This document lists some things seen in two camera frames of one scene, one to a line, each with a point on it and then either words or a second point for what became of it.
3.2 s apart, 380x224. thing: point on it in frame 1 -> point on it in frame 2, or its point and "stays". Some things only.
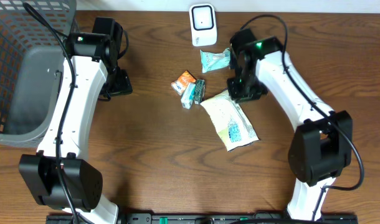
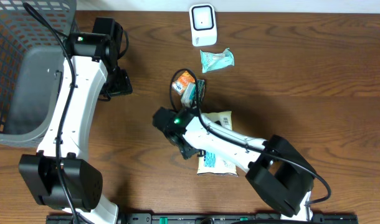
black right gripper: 238,97 -> 185,153
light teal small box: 188,96 stays
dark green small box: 200,91 stays
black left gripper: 119,86 stays
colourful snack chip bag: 232,125 -> 210,163
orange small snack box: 180,85 stays
